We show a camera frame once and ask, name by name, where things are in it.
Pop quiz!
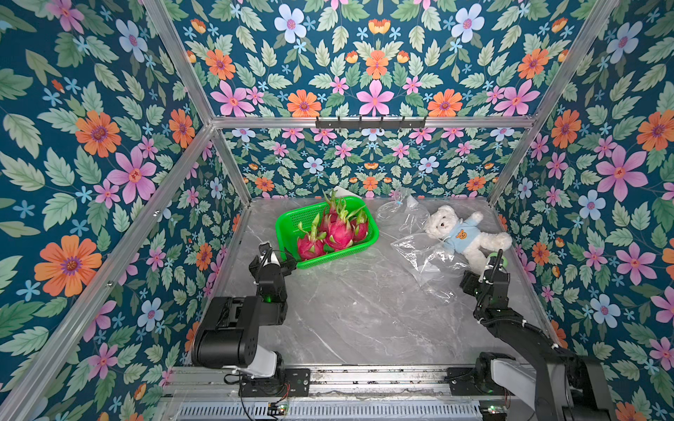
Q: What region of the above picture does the green plastic basket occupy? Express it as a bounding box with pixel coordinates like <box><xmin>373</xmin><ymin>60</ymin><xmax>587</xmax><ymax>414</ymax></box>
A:
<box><xmin>276</xmin><ymin>196</ymin><xmax>379</xmax><ymax>268</ymax></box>

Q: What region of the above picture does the pink dragon fruit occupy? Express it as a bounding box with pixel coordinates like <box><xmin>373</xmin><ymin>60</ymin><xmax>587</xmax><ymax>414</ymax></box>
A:
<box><xmin>350</xmin><ymin>207</ymin><xmax>369</xmax><ymax>243</ymax></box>
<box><xmin>297</xmin><ymin>214</ymin><xmax>326</xmax><ymax>261</ymax></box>
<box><xmin>319</xmin><ymin>189</ymin><xmax>339</xmax><ymax>232</ymax></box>
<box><xmin>326</xmin><ymin>208</ymin><xmax>355</xmax><ymax>251</ymax></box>

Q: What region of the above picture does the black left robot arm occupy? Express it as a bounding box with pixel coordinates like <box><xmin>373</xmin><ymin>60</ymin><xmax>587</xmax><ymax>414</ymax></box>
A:
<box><xmin>191</xmin><ymin>242</ymin><xmax>297</xmax><ymax>379</ymax></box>

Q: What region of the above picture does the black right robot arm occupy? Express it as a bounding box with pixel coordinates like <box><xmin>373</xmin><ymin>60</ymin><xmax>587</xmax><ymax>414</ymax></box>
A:
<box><xmin>460</xmin><ymin>250</ymin><xmax>617</xmax><ymax>420</ymax></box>

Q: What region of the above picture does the small green round lid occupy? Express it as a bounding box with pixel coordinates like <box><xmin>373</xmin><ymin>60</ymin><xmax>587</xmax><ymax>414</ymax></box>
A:
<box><xmin>487</xmin><ymin>253</ymin><xmax>509</xmax><ymax>270</ymax></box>

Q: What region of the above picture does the white teddy bear blue shirt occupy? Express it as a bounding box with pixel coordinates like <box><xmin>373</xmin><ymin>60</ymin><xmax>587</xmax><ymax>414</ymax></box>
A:
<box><xmin>425</xmin><ymin>205</ymin><xmax>513</xmax><ymax>274</ymax></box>

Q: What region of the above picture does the white rectangular box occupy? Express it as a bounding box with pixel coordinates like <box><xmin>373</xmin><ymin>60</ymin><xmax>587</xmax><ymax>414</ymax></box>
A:
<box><xmin>333</xmin><ymin>186</ymin><xmax>359</xmax><ymax>198</ymax></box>

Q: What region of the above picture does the white perforated vent strip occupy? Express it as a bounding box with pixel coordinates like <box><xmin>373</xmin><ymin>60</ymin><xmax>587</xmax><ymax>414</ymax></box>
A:
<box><xmin>177</xmin><ymin>401</ymin><xmax>483</xmax><ymax>420</ymax></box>

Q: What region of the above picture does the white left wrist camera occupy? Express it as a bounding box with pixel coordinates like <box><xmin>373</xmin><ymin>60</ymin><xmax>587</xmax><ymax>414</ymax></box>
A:
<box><xmin>265</xmin><ymin>250</ymin><xmax>281</xmax><ymax>267</ymax></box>

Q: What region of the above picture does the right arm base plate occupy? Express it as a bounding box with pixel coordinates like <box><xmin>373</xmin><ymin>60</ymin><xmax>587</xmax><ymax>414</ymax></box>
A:
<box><xmin>443</xmin><ymin>367</ymin><xmax>505</xmax><ymax>396</ymax></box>

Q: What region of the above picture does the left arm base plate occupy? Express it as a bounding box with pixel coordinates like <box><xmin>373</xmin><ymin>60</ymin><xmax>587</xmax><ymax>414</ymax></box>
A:
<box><xmin>240</xmin><ymin>368</ymin><xmax>312</xmax><ymax>398</ymax></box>

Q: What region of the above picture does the black hook rail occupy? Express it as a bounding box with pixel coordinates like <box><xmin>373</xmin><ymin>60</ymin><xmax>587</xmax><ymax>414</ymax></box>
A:
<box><xmin>314</xmin><ymin>116</ymin><xmax>427</xmax><ymax>131</ymax></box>

